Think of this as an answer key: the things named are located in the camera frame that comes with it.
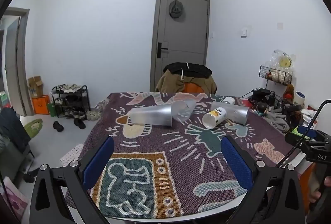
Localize white tape roll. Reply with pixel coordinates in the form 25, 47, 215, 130
294, 91, 307, 105

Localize black wire basket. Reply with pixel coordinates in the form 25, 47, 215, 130
258, 65, 293, 85

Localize grey cloth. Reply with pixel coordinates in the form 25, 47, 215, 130
263, 111, 290, 133

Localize green paper bag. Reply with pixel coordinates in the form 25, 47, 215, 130
47, 101, 59, 117

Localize silver frosted plastic cup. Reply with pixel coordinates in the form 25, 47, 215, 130
210, 101, 249, 126

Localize brown plush toy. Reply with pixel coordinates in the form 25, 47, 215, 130
283, 83, 295, 99

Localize green plush slipper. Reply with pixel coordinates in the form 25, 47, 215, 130
23, 118, 43, 138

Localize grey-green shoes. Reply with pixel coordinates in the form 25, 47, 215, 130
86, 110, 100, 121

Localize cardboard box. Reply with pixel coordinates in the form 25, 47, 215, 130
28, 76, 44, 99

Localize black shoe rack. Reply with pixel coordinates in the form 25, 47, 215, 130
51, 85, 91, 119

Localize white keyboard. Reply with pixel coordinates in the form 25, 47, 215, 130
59, 143, 85, 167

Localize person's right hand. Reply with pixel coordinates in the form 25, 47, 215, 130
309, 175, 331, 204

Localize black door lock handle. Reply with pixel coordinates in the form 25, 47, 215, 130
157, 42, 169, 59

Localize orange box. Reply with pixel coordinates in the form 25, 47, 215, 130
31, 95, 50, 115

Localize small doll figure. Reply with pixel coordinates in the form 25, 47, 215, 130
254, 102, 268, 116

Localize grey side door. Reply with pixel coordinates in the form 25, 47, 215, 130
0, 8, 34, 117

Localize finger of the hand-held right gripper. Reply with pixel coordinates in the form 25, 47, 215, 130
285, 132, 311, 147

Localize large frosted plastic cup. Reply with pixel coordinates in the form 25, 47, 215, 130
129, 104, 173, 128

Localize black cable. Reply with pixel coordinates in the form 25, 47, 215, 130
276, 100, 331, 169

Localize grey cap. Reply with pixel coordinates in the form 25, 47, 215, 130
169, 0, 185, 20

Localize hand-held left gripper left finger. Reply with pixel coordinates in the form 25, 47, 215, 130
30, 135, 115, 224

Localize clear plastic cup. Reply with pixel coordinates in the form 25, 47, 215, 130
171, 99, 197, 124

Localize brown jacket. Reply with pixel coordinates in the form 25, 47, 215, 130
155, 69, 217, 94

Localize orange chair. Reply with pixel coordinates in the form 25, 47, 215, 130
184, 82, 205, 93

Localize black garment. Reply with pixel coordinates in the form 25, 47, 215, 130
163, 62, 213, 79

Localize white cup with yellow print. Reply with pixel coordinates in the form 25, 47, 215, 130
202, 107, 228, 129

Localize clear plastic bag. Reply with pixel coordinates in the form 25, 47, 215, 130
269, 49, 297, 69

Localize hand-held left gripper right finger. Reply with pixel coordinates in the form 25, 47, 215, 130
221, 135, 307, 224

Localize printed blanket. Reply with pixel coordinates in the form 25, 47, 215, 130
65, 92, 302, 220

